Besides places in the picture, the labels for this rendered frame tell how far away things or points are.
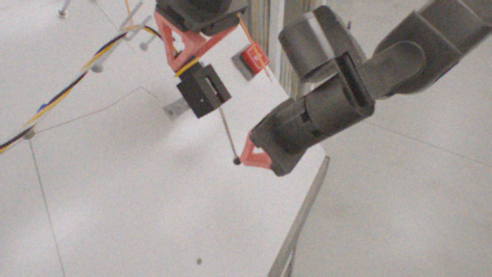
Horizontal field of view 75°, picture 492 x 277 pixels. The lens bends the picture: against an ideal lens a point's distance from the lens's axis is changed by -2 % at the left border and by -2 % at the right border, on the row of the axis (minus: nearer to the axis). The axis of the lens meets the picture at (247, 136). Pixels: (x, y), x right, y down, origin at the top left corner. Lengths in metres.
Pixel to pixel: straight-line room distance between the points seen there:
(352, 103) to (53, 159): 0.33
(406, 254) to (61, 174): 1.57
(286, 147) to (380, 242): 1.40
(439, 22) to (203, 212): 0.37
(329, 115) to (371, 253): 1.39
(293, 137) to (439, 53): 0.17
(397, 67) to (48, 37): 0.40
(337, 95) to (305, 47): 0.06
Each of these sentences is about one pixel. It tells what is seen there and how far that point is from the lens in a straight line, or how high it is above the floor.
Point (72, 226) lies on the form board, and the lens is 0.42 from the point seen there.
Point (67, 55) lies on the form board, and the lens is 0.47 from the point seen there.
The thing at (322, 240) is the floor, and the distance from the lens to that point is 1.68.
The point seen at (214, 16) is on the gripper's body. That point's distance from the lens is 0.39.
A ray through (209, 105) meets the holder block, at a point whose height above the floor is 1.14.
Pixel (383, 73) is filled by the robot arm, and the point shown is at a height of 1.24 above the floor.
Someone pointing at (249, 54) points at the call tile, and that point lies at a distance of 0.62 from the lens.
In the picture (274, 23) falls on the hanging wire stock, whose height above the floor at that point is 1.03.
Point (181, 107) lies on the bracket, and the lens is 0.49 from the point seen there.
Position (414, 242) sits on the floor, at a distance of 1.82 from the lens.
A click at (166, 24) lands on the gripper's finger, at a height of 1.25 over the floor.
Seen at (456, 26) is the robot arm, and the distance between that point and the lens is 0.33.
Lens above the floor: 1.38
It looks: 40 degrees down
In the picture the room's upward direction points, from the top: straight up
